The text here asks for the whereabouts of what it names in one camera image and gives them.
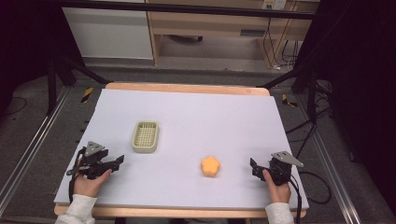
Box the person's left hand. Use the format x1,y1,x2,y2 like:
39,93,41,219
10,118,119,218
72,168,113,199

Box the left hand-held gripper cable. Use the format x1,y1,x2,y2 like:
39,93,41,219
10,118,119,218
68,147,87,203

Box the yellow black striped tape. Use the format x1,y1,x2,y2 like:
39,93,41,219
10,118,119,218
281,93,299,108
80,86,94,105

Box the orange flower-shaped sponge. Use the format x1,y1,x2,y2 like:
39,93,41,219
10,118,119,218
200,155,221,178

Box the person's right hand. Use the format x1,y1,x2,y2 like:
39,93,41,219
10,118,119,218
262,169,292,205

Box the wooden table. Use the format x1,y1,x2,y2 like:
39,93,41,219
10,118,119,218
53,81,307,219

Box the white cabinet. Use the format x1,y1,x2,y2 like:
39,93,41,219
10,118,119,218
62,7,154,61

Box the black metal stand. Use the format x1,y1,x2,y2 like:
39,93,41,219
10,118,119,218
256,65,319,123
46,51,110,117

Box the hand-held gripper cable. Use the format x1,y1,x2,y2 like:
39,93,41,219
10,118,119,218
288,174,304,224
68,147,87,203

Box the metal floor rail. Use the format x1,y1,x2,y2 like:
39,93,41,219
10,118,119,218
0,88,71,217
296,92,362,224

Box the black curtain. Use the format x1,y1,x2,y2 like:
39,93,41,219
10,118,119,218
0,0,86,117
294,0,396,217

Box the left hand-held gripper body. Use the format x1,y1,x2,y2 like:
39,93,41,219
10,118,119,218
65,140,109,180

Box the black metal crossbar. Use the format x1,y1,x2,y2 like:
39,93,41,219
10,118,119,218
58,0,316,21

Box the black floor cables bundle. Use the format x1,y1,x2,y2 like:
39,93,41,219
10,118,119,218
285,79,334,161

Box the black looped floor cable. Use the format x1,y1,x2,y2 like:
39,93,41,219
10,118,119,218
298,170,332,205

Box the green plastic basket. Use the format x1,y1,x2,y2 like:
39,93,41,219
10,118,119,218
131,120,160,154

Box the white table mat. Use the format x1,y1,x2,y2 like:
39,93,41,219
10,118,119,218
53,88,310,210

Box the wooden desk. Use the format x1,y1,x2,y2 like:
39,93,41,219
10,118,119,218
145,0,316,68

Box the black cables under desk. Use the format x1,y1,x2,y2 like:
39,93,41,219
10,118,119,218
262,17,301,70

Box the white power strip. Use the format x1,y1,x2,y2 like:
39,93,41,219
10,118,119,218
261,0,286,11

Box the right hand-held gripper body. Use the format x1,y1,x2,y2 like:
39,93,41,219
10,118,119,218
263,150,304,187

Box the thin black floor cable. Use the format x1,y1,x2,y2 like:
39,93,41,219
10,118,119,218
0,96,29,118

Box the right hand-held gripper cable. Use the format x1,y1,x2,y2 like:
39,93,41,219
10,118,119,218
288,174,304,224

